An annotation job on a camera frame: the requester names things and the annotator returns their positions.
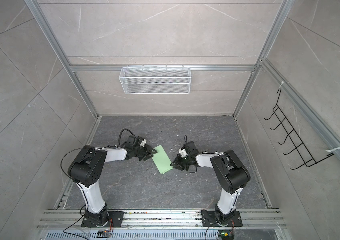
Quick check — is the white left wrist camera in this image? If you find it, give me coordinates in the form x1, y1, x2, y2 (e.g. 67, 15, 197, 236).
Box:
139, 138, 147, 147

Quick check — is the light green paper sheet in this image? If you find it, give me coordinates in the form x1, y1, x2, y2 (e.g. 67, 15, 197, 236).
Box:
152, 145, 173, 174

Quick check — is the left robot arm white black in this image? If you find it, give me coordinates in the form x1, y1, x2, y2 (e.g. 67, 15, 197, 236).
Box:
67, 135, 157, 227

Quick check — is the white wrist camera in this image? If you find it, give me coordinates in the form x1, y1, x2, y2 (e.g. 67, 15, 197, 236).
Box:
179, 148, 188, 158
139, 138, 147, 147

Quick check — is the black wire hook rack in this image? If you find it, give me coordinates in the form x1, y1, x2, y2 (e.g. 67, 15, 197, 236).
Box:
264, 89, 334, 170

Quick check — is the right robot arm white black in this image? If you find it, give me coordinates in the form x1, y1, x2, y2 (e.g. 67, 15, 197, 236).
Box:
171, 141, 251, 227

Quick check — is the right small circuit board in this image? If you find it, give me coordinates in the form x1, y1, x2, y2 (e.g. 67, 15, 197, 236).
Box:
218, 231, 235, 240

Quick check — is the small circuit board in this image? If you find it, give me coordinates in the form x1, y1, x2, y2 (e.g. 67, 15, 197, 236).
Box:
218, 231, 235, 240
96, 230, 113, 238

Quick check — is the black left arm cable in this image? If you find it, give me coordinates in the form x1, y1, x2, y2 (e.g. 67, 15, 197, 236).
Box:
118, 128, 136, 148

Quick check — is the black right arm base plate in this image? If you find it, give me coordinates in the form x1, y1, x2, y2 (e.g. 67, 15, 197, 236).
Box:
201, 210, 243, 227

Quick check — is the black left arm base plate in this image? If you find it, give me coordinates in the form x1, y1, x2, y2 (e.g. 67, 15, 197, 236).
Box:
81, 211, 124, 228

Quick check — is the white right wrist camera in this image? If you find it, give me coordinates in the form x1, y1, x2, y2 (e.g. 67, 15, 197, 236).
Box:
179, 148, 188, 158

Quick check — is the white wire mesh basket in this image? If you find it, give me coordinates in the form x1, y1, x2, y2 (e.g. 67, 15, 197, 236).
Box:
119, 67, 192, 95

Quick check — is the aluminium frame rail front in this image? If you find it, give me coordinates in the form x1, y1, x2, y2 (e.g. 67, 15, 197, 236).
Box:
36, 209, 288, 230

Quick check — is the left small circuit board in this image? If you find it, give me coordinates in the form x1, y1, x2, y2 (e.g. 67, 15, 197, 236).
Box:
96, 230, 113, 238

